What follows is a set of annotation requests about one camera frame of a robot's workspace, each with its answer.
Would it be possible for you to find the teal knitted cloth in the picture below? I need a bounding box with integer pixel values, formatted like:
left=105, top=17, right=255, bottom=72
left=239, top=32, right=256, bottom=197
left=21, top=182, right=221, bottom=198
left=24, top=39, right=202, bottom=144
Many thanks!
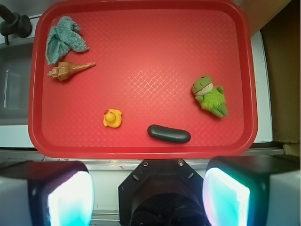
left=45, top=16, right=90, bottom=65

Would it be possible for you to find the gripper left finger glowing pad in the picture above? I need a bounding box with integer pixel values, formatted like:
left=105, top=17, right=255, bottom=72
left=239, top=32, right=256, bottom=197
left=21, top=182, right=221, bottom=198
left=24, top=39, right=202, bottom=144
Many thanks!
left=0, top=161, right=95, bottom=226

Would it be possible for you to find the brown conch seashell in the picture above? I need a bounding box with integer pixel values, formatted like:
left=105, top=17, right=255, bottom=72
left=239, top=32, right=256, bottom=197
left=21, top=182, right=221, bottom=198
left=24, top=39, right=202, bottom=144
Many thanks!
left=47, top=62, right=96, bottom=81

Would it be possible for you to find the black smooth stone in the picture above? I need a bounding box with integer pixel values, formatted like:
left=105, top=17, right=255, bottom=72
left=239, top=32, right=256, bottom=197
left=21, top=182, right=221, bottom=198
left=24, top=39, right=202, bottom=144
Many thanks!
left=147, top=124, right=191, bottom=144

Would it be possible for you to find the brown cardboard box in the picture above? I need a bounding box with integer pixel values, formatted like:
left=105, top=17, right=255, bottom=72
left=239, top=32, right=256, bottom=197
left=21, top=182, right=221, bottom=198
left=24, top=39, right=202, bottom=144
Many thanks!
left=261, top=0, right=301, bottom=156

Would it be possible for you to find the yellow rubber duck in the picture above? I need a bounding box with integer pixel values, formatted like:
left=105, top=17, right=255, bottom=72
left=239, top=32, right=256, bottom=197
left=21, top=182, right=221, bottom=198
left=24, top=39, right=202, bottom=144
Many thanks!
left=103, top=109, right=122, bottom=128

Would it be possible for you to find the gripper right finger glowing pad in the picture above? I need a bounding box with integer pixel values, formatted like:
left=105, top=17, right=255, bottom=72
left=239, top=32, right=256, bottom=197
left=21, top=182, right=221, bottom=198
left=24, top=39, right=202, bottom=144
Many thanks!
left=202, top=155, right=301, bottom=226

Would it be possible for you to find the green plush frog toy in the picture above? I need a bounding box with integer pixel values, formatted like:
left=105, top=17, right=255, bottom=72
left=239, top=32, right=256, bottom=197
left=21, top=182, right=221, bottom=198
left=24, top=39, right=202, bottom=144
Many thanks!
left=191, top=75, right=229, bottom=118

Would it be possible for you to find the red plastic tray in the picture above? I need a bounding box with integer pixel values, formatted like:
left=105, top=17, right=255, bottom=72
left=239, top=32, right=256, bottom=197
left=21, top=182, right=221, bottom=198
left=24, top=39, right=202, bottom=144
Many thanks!
left=28, top=0, right=258, bottom=159

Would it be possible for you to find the black octagonal mount plate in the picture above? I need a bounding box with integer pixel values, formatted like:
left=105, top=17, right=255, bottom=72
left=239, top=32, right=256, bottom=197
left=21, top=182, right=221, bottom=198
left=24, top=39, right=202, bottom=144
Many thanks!
left=119, top=159, right=210, bottom=226

